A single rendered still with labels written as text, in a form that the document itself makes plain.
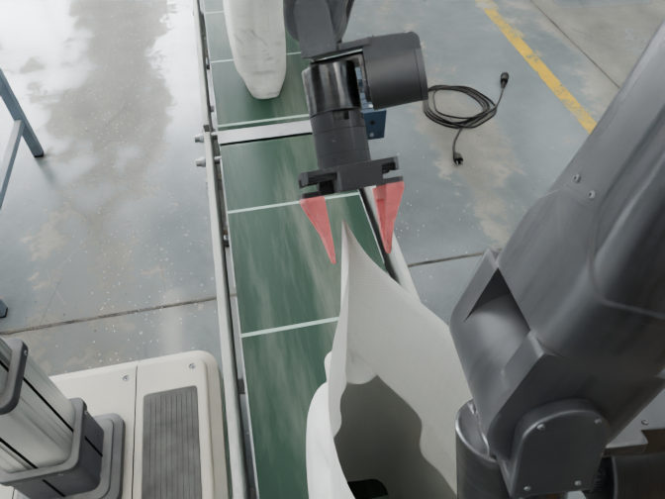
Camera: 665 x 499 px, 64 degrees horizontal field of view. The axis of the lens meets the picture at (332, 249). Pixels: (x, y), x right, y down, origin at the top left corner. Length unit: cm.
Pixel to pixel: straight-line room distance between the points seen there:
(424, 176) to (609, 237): 206
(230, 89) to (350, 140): 153
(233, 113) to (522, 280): 175
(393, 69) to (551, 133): 211
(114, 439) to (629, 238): 124
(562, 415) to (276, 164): 152
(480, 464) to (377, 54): 40
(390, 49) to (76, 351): 151
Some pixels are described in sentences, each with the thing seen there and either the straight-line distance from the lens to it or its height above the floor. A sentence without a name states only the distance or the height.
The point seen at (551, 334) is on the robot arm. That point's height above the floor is 130.
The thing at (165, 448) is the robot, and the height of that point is 26.
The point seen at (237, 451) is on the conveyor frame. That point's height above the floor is 42.
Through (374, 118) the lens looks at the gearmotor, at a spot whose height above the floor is 37.
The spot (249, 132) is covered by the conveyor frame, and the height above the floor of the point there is 38.
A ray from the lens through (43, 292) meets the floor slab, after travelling 206.
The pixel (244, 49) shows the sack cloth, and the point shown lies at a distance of 192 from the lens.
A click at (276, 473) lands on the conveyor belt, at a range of 114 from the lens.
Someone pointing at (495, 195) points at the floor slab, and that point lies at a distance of 223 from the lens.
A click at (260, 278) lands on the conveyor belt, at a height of 38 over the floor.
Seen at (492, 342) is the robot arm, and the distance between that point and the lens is 24.
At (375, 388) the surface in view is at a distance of 84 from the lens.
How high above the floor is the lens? 146
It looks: 49 degrees down
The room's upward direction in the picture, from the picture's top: straight up
